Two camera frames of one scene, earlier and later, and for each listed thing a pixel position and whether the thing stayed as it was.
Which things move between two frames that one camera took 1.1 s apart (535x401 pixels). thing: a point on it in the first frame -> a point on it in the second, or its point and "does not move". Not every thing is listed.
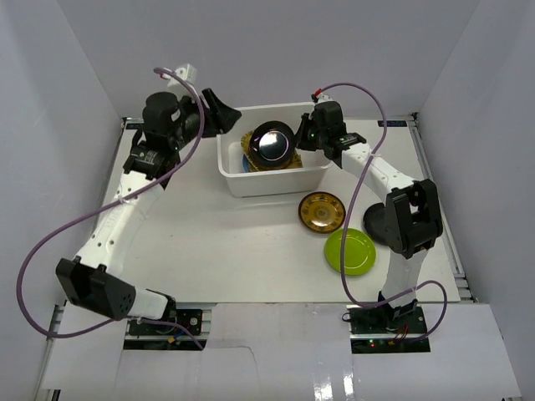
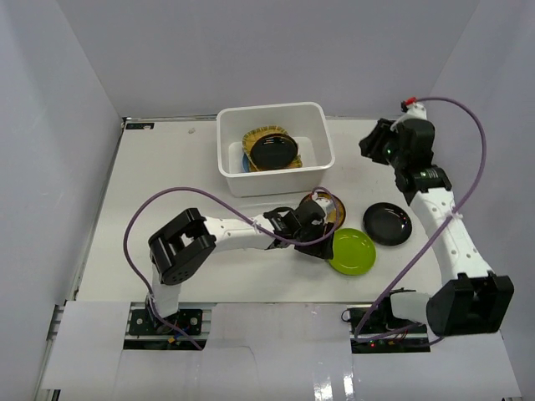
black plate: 272,144 does not move
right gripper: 307,121 -> 369,146
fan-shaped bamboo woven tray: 294,162 -> 251,135
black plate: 374,220 does not move
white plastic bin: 311,178 does not move
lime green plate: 359,251 does not move
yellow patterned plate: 322,212 does not move
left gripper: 207,115 -> 314,244
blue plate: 246,164 does not move
